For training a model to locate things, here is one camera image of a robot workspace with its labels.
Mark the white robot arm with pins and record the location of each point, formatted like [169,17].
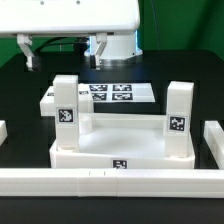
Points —
[119,49]

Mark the white desk top tray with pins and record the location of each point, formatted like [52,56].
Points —
[121,141]

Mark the white block left edge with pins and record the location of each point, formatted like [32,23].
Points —
[3,131]

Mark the white marker base plate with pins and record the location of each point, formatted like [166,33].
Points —
[118,92]

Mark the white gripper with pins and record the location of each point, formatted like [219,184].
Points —
[65,17]

